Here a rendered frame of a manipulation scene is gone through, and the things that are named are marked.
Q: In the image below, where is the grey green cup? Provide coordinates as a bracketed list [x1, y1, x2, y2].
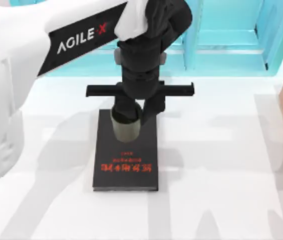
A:
[109, 105, 142, 144]

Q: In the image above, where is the black book with red lettering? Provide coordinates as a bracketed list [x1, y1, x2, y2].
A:
[92, 107, 160, 194]

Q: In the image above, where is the light blue rack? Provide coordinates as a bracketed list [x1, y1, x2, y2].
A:
[9, 0, 283, 79]

